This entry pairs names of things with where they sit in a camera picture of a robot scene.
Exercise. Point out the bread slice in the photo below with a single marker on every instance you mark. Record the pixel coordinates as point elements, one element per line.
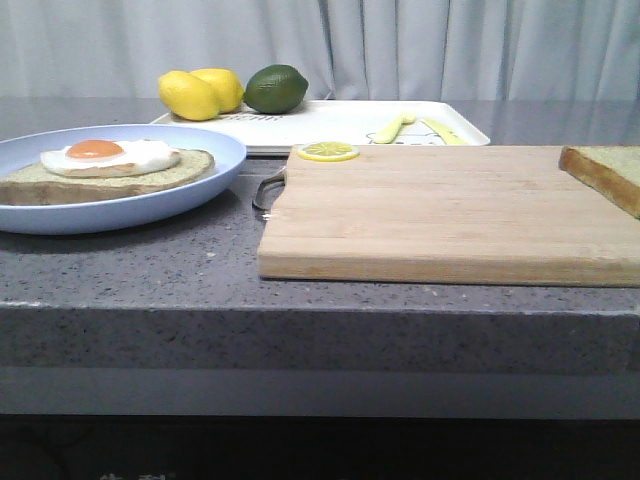
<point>613,171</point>
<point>35,186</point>

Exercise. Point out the light blue plate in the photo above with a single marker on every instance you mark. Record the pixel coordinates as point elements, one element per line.
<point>229,154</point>

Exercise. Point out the white rectangular tray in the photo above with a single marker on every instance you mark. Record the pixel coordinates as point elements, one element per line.
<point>350,121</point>

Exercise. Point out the wooden cutting board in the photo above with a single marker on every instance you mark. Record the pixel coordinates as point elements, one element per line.
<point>452,214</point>

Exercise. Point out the lemon slice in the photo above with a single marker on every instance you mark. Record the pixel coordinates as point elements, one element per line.
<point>328,151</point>

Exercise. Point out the yellow plastic fork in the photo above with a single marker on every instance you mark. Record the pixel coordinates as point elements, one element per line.
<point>390,131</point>

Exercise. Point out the green lime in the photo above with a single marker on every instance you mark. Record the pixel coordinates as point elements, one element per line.
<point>275,89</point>

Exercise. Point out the yellow plastic knife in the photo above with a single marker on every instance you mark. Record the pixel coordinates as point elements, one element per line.
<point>446,133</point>

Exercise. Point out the yellow lemon rear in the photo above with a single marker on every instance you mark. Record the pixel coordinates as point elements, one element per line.
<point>226,84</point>

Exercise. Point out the yellow lemon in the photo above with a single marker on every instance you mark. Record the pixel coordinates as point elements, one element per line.
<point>226,84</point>
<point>188,96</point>

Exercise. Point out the yellow lemon front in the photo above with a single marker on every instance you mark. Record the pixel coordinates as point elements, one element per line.
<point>188,96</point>

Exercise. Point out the fried egg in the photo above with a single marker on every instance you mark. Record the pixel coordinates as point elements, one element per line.
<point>110,158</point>

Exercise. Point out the grey curtain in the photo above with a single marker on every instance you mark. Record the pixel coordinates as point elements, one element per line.
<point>379,50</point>

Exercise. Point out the metal cutting board handle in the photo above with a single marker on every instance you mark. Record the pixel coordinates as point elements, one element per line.
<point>267,192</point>

